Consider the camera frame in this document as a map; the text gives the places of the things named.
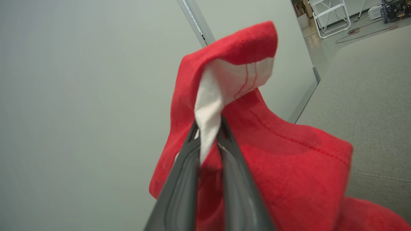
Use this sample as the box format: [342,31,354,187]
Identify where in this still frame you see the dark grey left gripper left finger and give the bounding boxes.
[144,120,202,231]

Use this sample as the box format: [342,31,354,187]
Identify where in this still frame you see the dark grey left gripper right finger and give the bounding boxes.
[216,115,276,231]

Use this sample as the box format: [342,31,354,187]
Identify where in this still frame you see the red and white jersey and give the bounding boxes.
[149,21,411,231]

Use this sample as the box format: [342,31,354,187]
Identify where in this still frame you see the grey fabric sofa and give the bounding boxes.
[295,24,411,225]

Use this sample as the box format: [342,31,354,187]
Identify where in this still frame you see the white metal rack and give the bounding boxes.
[309,0,351,39]

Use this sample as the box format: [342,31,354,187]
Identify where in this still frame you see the small white box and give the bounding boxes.
[367,4,382,20]

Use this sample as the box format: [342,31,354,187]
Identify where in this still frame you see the black wheeled machine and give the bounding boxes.
[380,0,411,23]

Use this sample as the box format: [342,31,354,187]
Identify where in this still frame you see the grey metal partition post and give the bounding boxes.
[176,0,216,47]

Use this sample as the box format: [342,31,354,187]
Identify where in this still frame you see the thin floor cable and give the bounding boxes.
[335,25,399,44]

